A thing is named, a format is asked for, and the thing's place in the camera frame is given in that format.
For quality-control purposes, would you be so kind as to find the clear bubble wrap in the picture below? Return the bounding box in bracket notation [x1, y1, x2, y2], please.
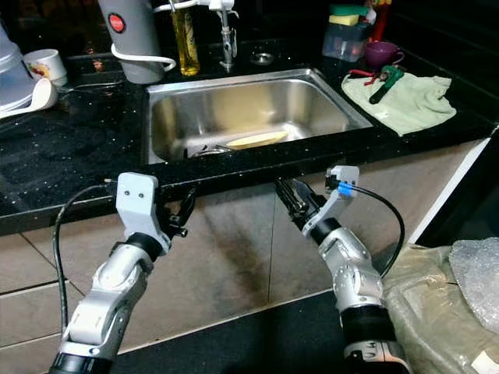
[448, 238, 499, 336]

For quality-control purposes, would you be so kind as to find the grey kettle with red badge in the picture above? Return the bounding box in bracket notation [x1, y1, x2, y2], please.
[97, 0, 165, 85]

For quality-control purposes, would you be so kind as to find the large black floor mat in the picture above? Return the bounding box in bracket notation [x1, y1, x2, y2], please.
[109, 292, 352, 374]

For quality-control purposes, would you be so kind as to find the olive woven sack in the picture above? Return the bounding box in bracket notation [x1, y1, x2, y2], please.
[382, 243, 499, 374]

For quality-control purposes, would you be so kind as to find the red handled kitchen tool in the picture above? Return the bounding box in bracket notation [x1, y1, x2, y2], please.
[349, 69, 379, 86]

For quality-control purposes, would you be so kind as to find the pale yellow flat dish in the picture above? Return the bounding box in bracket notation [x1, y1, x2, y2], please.
[225, 131, 289, 150]

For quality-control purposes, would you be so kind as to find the white plastic rice scoop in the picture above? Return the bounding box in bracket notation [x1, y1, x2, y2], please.
[0, 78, 59, 119]

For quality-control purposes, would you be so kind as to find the light green towel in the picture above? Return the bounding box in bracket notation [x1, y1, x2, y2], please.
[342, 72, 457, 137]

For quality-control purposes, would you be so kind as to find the steel sink strainer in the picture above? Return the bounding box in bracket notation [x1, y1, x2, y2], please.
[191, 144, 231, 159]

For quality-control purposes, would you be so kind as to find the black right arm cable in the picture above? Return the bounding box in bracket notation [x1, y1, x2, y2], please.
[351, 183, 406, 277]

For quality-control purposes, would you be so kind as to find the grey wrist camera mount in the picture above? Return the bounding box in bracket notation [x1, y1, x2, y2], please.
[115, 171, 171, 254]
[312, 165, 359, 235]

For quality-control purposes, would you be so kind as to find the stainless steel sink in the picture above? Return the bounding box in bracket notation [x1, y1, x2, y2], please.
[147, 69, 373, 164]

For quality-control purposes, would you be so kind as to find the green handled kitchen tool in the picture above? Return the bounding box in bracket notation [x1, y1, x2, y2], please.
[369, 66, 405, 104]

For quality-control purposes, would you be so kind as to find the clear plastic container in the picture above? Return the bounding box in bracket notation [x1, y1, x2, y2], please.
[321, 17, 371, 63]

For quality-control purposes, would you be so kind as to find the round steel counter fitting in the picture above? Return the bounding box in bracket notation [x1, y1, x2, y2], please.
[248, 51, 275, 66]

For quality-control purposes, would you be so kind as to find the green yellow sponge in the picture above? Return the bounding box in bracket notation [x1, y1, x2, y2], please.
[329, 4, 370, 26]

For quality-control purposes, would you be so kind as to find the white kettle cord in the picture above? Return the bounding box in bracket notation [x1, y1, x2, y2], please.
[111, 43, 177, 72]

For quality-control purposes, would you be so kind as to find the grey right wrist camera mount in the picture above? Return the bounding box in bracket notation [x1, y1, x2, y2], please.
[312, 165, 359, 235]

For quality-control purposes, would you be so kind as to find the purple cup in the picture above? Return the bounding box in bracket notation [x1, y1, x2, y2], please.
[365, 41, 406, 69]

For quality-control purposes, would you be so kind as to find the beige kitchen base cabinet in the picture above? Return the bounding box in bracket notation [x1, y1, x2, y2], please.
[0, 139, 492, 374]

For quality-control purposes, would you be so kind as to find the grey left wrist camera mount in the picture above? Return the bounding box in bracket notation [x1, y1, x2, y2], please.
[115, 171, 171, 254]

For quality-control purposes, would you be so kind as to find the steel faucet with white filter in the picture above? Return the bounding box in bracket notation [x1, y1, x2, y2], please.
[154, 0, 239, 72]

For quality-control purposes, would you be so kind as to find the red bottle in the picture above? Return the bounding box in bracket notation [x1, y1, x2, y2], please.
[368, 0, 395, 44]

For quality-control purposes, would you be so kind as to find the white printed mug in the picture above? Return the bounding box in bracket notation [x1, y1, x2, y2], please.
[23, 49, 69, 86]

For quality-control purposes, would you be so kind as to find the yellow oil bottle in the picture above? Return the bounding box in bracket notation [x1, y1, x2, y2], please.
[173, 8, 200, 77]

